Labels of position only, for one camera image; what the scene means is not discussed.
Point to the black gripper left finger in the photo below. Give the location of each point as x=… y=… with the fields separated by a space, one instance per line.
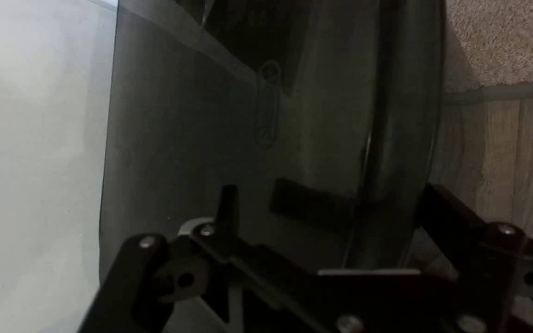
x=137 y=279

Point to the grey step bin with lid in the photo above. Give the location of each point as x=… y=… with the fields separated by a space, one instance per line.
x=204 y=155

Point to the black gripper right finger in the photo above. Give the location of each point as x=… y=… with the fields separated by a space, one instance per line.
x=489 y=279

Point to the black open waste bin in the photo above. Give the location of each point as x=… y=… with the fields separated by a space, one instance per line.
x=241 y=31

